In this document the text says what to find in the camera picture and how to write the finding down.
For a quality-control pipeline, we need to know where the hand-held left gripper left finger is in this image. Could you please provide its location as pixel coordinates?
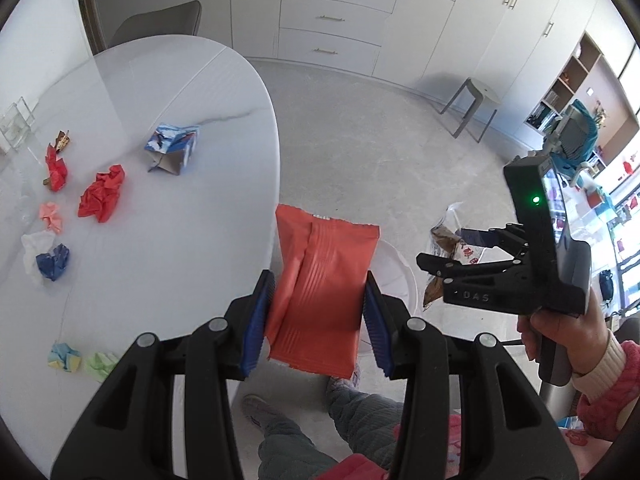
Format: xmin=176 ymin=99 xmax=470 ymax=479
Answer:
xmin=50 ymin=270 xmax=277 ymax=480

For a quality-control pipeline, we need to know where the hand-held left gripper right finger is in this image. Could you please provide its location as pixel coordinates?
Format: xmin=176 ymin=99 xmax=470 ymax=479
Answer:
xmin=364 ymin=271 xmax=583 ymax=480

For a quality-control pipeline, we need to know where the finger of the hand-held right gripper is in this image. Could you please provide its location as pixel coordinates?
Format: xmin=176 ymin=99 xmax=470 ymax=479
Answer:
xmin=416 ymin=252 xmax=526 ymax=283
xmin=460 ymin=222 xmax=531 ymax=261

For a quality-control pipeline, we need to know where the clear brown plastic wrapper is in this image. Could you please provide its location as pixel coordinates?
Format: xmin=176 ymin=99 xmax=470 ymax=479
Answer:
xmin=422 ymin=202 xmax=483 ymax=311

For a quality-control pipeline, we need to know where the white plastic bin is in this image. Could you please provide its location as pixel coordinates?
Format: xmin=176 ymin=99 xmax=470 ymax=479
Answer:
xmin=357 ymin=240 xmax=418 ymax=356

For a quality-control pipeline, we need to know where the orange snack packet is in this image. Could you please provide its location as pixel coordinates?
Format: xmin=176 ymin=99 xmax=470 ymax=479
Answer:
xmin=264 ymin=204 xmax=381 ymax=380

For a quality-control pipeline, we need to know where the person's right forearm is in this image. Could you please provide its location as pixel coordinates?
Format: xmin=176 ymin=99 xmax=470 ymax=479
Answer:
xmin=570 ymin=340 xmax=640 ymax=441

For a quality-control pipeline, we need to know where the person's right hand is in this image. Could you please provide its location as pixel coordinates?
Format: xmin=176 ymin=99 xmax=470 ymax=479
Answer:
xmin=517 ymin=292 xmax=608 ymax=376

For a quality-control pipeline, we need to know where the person's right slipper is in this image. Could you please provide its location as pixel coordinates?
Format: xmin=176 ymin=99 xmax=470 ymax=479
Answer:
xmin=327 ymin=366 xmax=362 ymax=397

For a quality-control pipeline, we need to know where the person's slipper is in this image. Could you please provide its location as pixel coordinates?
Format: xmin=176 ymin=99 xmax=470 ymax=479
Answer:
xmin=242 ymin=394 xmax=273 ymax=428
xmin=327 ymin=366 xmax=362 ymax=397

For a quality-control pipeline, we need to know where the person's left slipper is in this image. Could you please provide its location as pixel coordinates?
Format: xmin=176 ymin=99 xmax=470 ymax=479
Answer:
xmin=242 ymin=394 xmax=273 ymax=428

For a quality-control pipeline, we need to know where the person's right leg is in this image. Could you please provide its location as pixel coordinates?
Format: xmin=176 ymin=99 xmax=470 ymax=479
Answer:
xmin=327 ymin=377 xmax=407 ymax=471

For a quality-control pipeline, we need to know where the person's leg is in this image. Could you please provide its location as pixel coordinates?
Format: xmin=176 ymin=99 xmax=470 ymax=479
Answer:
xmin=257 ymin=410 xmax=341 ymax=480
xmin=327 ymin=377 xmax=407 ymax=471

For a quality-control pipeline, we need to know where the person's left leg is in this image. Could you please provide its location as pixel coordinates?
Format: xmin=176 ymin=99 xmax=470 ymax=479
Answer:
xmin=257 ymin=410 xmax=341 ymax=480

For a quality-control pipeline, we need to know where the beige stool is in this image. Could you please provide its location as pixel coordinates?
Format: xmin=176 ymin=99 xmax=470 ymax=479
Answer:
xmin=440 ymin=77 xmax=501 ymax=143

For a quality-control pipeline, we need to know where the open wooden shelf unit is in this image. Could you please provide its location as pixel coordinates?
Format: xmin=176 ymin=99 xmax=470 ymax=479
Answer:
xmin=525 ymin=32 xmax=640 ymax=171

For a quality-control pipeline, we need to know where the green crumpled paper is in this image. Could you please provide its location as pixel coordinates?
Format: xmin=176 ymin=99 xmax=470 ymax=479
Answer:
xmin=84 ymin=351 xmax=120 ymax=380

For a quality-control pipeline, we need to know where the light blue yellow crumpled paper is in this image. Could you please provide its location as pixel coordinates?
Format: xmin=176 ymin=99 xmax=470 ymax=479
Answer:
xmin=47 ymin=342 xmax=83 ymax=373

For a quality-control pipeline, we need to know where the crushed blue carton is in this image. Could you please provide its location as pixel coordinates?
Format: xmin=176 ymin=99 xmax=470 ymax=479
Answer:
xmin=145 ymin=122 xmax=201 ymax=176

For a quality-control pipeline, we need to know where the large red crumpled paper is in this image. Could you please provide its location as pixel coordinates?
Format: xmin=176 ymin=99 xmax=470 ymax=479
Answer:
xmin=77 ymin=164 xmax=126 ymax=223

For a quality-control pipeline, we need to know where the dark blue crumpled paper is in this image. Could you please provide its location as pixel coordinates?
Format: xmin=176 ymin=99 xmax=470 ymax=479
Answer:
xmin=36 ymin=243 xmax=71 ymax=282

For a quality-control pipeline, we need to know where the white tall cupboard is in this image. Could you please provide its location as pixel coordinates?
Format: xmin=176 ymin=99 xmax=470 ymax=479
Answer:
xmin=420 ymin=0 xmax=601 ymax=103

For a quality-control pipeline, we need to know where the pink crumpled paper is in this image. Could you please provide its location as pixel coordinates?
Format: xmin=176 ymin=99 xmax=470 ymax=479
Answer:
xmin=39 ymin=202 xmax=64 ymax=235

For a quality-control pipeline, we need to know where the white crumpled paper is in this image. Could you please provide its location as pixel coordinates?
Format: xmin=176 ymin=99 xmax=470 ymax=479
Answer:
xmin=21 ymin=231 xmax=56 ymax=287

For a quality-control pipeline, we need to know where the small red crumpled wrapper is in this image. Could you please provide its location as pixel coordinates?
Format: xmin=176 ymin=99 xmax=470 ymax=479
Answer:
xmin=42 ymin=142 xmax=69 ymax=192

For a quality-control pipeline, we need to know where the white drawer cabinet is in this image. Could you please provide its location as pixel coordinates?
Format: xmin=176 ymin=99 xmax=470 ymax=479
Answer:
xmin=274 ymin=0 xmax=401 ymax=78

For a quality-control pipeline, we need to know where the clear glass container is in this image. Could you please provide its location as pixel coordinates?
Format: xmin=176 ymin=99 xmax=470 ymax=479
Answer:
xmin=0 ymin=97 xmax=36 ymax=153

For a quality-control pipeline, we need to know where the grey chair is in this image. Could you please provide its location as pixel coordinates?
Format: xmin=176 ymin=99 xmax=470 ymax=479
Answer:
xmin=109 ymin=0 xmax=203 ymax=48

